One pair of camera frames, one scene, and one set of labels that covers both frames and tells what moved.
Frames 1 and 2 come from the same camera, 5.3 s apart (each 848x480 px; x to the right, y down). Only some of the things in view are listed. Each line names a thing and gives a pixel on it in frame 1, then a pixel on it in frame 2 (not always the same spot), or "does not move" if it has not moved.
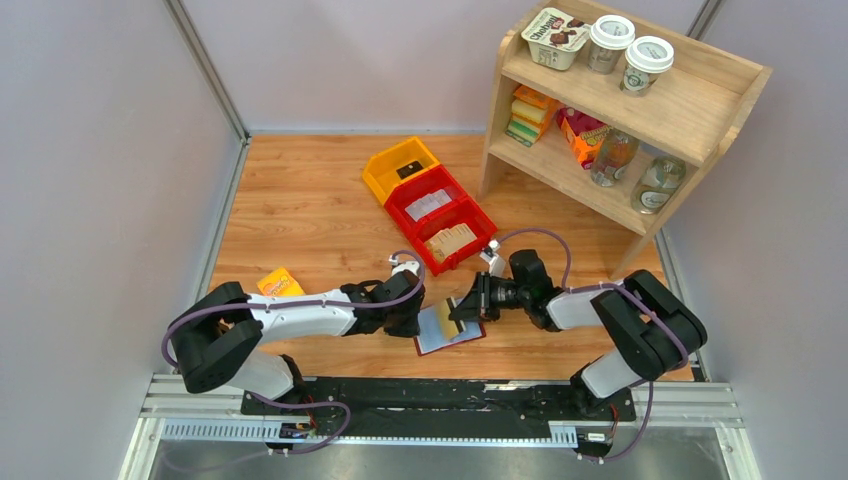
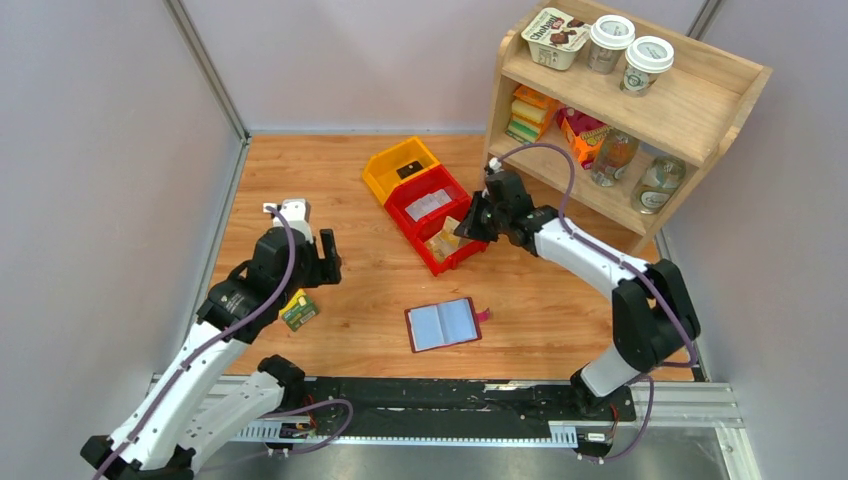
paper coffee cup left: (609, 35) does not move
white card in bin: (427, 204) does not move
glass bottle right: (658, 185) does not move
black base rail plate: (387, 407) does not move
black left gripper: (411, 328) -> (327, 269)
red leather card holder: (432, 337) does not move
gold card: (447, 328) -> (447, 240)
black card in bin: (409, 169) does not move
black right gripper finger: (468, 308) -> (479, 220)
